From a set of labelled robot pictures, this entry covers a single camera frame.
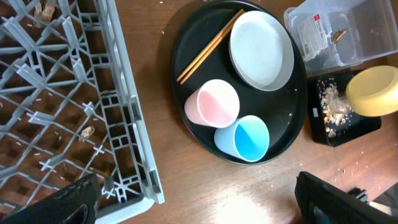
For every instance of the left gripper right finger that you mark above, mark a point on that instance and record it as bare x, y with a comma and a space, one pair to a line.
321, 202

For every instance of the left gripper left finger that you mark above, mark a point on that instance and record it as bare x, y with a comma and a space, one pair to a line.
76, 203

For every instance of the food scraps pile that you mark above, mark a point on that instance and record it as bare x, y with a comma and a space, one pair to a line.
335, 107

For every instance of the blue plastic cup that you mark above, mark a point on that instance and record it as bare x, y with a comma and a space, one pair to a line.
246, 139

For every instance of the yellow bowl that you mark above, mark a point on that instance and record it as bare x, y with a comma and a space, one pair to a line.
373, 92

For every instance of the pink plastic cup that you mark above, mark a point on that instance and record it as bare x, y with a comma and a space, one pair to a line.
215, 104

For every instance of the gold snack wrapper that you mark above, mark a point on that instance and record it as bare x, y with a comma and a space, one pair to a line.
337, 36

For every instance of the grey plastic dishwasher rack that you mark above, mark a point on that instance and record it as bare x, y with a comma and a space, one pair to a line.
70, 108

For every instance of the clear plastic waste bin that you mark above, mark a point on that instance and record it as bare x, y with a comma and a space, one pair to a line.
332, 35

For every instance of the black rectangular tray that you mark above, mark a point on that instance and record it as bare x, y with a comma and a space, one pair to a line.
351, 125

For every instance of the round black serving tray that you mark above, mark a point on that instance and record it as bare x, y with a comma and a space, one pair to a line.
283, 111

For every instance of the grey round plate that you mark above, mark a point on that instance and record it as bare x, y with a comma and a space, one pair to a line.
261, 51

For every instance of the lower wooden chopstick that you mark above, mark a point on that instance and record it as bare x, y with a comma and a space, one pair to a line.
203, 56

